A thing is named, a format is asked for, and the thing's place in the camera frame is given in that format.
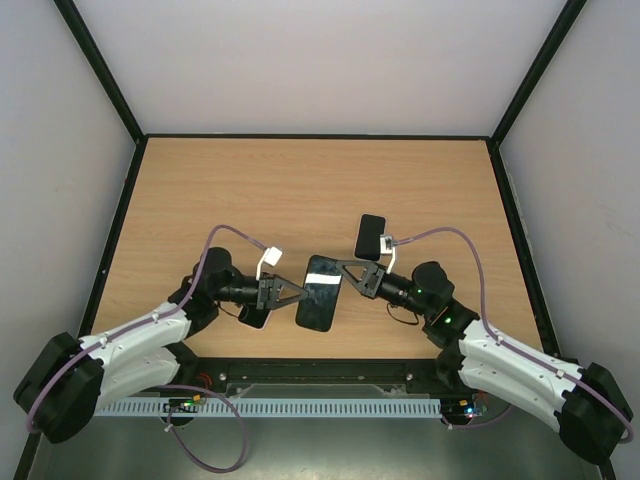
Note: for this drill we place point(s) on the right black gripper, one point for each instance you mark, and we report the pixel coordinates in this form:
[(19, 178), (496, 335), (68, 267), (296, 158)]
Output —
[(373, 279)]

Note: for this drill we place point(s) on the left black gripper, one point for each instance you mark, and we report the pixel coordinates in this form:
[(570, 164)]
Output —
[(267, 281)]

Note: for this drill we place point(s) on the black smartphone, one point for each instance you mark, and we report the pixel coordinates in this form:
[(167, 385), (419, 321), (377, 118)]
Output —
[(252, 317)]

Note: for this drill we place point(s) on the pink phone case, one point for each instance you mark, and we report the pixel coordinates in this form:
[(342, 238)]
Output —
[(267, 320)]

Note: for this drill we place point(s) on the black phone case with cutout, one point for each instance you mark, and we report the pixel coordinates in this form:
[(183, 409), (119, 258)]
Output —
[(298, 310)]

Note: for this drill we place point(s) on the beige phone case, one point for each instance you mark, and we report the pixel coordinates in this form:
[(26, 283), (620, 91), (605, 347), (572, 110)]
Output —
[(386, 222)]

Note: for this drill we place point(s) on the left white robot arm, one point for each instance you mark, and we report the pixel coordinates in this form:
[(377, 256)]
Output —
[(74, 378)]

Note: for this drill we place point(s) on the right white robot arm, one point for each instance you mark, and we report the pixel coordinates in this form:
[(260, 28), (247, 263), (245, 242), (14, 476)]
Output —
[(584, 405)]

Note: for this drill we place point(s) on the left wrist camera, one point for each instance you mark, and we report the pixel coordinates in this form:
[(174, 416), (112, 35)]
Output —
[(270, 257)]

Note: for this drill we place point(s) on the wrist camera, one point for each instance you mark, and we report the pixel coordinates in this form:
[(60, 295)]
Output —
[(388, 248), (270, 257)]

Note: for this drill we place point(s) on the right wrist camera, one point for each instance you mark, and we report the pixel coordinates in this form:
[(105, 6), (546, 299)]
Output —
[(388, 248)]

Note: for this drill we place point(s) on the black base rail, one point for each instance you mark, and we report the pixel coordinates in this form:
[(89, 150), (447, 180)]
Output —
[(416, 376)]

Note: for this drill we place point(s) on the white slotted cable duct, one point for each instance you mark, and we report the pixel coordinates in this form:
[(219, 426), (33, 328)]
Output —
[(276, 408)]

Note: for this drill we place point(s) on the black metal frame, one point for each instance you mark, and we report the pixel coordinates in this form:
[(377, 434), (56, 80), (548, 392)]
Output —
[(560, 29)]

